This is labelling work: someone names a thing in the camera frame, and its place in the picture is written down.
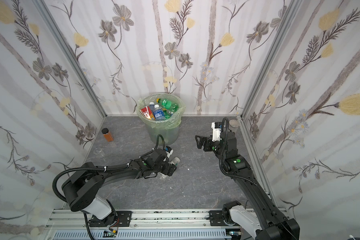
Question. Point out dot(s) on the blue label bottle white cap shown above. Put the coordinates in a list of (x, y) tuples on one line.
[(158, 113)]

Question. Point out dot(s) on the clear bottle green white label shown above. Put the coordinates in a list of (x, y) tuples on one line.
[(176, 161)]

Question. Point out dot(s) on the green Sprite bottle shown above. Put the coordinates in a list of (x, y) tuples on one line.
[(168, 105), (167, 115)]

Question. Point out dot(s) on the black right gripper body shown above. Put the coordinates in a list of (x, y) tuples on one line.
[(208, 144)]

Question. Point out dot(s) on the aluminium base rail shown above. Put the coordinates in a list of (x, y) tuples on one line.
[(194, 224)]

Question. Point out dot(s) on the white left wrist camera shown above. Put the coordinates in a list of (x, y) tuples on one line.
[(169, 151)]

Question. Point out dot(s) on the mesh waste bin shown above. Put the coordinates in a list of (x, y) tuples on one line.
[(169, 135)]

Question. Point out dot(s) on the orange red drink bottle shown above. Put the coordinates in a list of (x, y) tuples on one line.
[(147, 112)]

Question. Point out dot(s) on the glass jar with powder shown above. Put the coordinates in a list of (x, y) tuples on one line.
[(234, 125)]

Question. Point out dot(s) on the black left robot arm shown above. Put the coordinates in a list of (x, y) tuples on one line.
[(79, 187)]

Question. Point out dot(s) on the aluminium corner post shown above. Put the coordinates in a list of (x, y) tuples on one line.
[(271, 55), (69, 54)]

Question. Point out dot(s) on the aluminium corner post right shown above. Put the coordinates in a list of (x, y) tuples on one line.
[(271, 55)]

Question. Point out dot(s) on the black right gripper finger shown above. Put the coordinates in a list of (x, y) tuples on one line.
[(199, 138), (200, 145)]

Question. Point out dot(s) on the clear plastic measuring cup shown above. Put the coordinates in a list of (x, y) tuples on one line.
[(99, 152)]

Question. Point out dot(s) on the tall clear bottle blue cap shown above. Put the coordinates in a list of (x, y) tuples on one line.
[(152, 106)]

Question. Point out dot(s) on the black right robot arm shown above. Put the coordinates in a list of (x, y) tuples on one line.
[(267, 222)]

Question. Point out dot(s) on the orange spice jar black lid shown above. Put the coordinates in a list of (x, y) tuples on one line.
[(106, 133)]

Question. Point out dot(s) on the aluminium corner post left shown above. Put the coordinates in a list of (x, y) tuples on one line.
[(69, 54)]

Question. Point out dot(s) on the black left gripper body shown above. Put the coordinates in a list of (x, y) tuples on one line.
[(170, 169)]

